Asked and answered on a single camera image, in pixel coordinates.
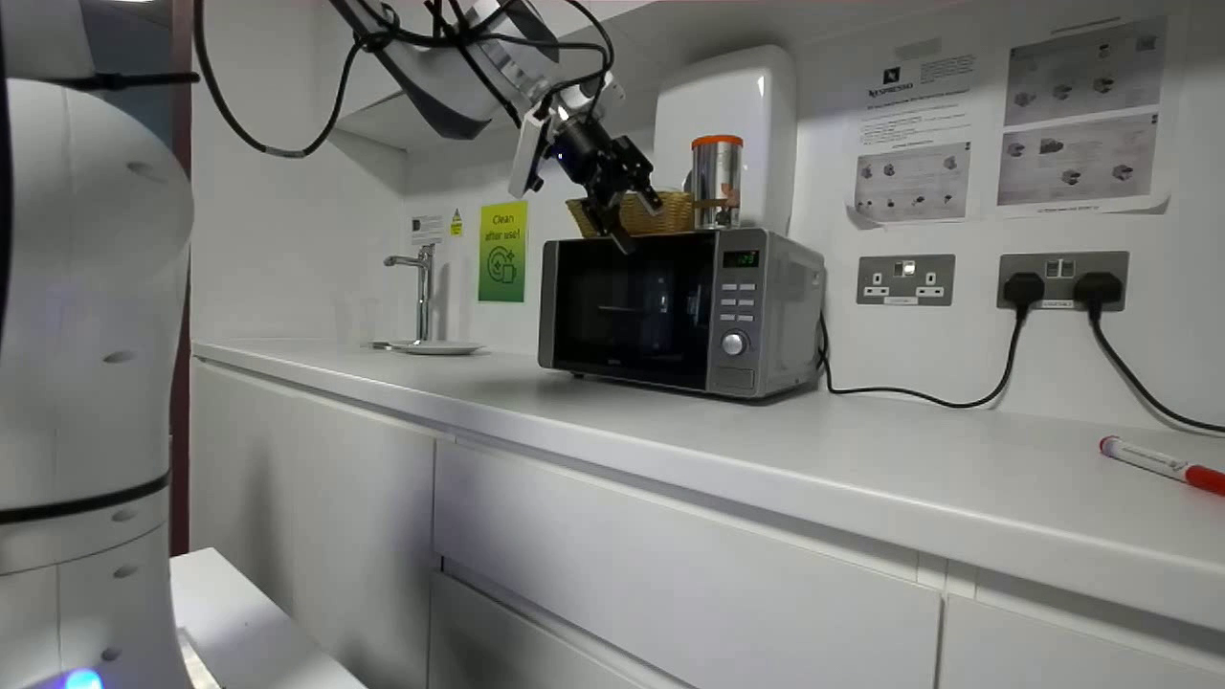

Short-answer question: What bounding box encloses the yellow wicker basket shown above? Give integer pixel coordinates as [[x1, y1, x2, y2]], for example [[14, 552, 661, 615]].
[[567, 186, 721, 246]]

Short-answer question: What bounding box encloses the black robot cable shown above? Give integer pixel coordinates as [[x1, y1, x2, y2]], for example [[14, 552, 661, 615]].
[[51, 0, 615, 165]]

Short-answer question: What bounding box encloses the instruction sheet with logo header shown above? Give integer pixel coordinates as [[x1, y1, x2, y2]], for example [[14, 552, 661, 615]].
[[858, 49, 978, 111]]

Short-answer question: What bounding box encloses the white marker with red cap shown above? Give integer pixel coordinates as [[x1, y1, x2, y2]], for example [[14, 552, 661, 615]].
[[1096, 431, 1225, 496]]

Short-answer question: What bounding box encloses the black plugged power cable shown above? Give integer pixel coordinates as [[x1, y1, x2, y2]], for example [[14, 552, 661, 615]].
[[1066, 268, 1225, 436]]

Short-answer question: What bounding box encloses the white robot stand table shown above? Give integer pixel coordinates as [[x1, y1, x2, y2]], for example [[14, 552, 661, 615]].
[[168, 546, 367, 689]]

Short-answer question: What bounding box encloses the black microwave power cable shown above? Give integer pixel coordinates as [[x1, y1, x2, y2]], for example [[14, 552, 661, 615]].
[[815, 268, 1049, 413]]

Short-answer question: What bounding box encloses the green yellow wall poster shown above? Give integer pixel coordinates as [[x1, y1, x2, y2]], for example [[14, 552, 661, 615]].
[[476, 197, 530, 305]]

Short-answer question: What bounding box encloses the white kitchen cabinet unit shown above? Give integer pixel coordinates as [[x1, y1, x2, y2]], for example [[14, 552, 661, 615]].
[[186, 338, 1225, 689]]

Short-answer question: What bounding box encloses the small instruction photo sheet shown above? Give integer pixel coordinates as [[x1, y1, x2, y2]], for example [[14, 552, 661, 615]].
[[849, 137, 971, 225]]

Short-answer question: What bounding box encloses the chrome water tap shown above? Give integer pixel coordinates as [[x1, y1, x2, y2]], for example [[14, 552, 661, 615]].
[[380, 242, 450, 347]]

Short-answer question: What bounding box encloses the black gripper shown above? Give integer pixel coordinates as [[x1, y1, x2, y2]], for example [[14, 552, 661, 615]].
[[546, 108, 667, 252]]

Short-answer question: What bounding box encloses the wide instruction photo sheet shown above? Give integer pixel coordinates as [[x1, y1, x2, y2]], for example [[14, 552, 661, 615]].
[[1004, 14, 1167, 127], [994, 111, 1162, 210]]

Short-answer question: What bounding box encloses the silver microwave oven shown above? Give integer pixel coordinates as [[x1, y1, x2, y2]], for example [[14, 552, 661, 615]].
[[536, 225, 830, 404]]

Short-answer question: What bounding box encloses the silver double wall socket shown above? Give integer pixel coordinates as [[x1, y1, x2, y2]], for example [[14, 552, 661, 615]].
[[994, 247, 1134, 313]]

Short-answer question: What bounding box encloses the white wall dispenser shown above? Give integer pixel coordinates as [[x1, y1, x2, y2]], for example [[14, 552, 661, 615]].
[[652, 44, 798, 242]]

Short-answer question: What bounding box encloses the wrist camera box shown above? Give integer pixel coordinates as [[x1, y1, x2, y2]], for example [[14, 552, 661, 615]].
[[507, 108, 553, 197]]

